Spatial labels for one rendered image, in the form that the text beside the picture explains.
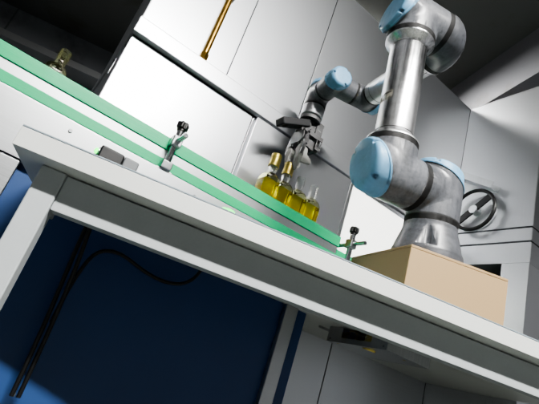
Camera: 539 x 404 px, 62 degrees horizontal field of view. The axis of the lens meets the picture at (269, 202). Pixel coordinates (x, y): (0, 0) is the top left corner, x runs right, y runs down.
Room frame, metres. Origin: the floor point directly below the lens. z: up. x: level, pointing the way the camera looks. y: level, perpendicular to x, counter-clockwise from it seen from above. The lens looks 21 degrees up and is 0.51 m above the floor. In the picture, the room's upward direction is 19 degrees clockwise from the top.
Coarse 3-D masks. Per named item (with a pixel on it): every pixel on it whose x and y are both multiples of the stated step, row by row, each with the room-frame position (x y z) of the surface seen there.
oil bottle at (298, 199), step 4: (296, 192) 1.28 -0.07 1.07; (300, 192) 1.29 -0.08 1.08; (292, 196) 1.28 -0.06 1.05; (296, 196) 1.28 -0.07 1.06; (300, 196) 1.29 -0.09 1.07; (304, 196) 1.30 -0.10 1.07; (292, 200) 1.28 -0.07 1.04; (296, 200) 1.29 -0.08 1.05; (300, 200) 1.29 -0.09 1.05; (304, 200) 1.30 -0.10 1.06; (292, 204) 1.28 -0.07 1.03; (296, 204) 1.29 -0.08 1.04; (300, 204) 1.30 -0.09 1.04; (304, 204) 1.30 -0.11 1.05; (292, 208) 1.28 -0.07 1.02; (296, 208) 1.29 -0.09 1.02; (300, 208) 1.30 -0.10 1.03; (300, 212) 1.30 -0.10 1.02
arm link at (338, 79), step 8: (328, 72) 1.17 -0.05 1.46; (336, 72) 1.14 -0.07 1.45; (344, 72) 1.15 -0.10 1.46; (320, 80) 1.22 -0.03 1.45; (328, 80) 1.17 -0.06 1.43; (336, 80) 1.15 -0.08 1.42; (344, 80) 1.15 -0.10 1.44; (352, 80) 1.19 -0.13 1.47; (320, 88) 1.22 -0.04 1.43; (328, 88) 1.19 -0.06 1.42; (336, 88) 1.18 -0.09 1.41; (344, 88) 1.18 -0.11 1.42; (352, 88) 1.19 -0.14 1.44; (320, 96) 1.25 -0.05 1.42; (328, 96) 1.23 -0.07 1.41; (336, 96) 1.22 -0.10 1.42; (344, 96) 1.21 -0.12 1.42; (352, 96) 1.21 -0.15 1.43
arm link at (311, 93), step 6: (318, 78) 1.27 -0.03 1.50; (312, 84) 1.28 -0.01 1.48; (312, 90) 1.26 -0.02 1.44; (306, 96) 1.29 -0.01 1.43; (312, 96) 1.27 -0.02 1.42; (318, 96) 1.25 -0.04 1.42; (306, 102) 1.28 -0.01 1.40; (318, 102) 1.26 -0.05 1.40; (324, 102) 1.27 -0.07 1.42; (324, 108) 1.28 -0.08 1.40
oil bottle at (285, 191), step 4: (280, 180) 1.27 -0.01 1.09; (284, 180) 1.27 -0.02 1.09; (280, 184) 1.25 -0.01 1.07; (284, 184) 1.26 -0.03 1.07; (288, 184) 1.27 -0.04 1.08; (280, 188) 1.25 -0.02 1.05; (284, 188) 1.26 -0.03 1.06; (288, 188) 1.27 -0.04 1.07; (292, 188) 1.28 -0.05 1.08; (280, 192) 1.26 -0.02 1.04; (284, 192) 1.26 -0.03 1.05; (288, 192) 1.27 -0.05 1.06; (292, 192) 1.28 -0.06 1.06; (276, 196) 1.25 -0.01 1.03; (280, 196) 1.26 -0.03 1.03; (284, 196) 1.26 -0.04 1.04; (288, 196) 1.27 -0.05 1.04; (280, 200) 1.26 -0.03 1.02; (284, 200) 1.27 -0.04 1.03; (288, 200) 1.27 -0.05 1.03; (288, 204) 1.28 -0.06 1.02
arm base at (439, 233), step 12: (408, 216) 0.89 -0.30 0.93; (420, 216) 0.86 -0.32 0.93; (432, 216) 0.85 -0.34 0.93; (444, 216) 0.84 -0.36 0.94; (408, 228) 0.87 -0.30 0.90; (420, 228) 0.85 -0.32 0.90; (432, 228) 0.84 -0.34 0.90; (444, 228) 0.84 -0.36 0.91; (456, 228) 0.86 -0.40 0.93; (396, 240) 0.90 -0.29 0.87; (408, 240) 0.86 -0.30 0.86; (420, 240) 0.85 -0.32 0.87; (432, 240) 0.84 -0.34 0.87; (444, 240) 0.83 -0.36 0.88; (456, 240) 0.85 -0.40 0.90; (444, 252) 0.83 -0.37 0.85; (456, 252) 0.84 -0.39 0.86
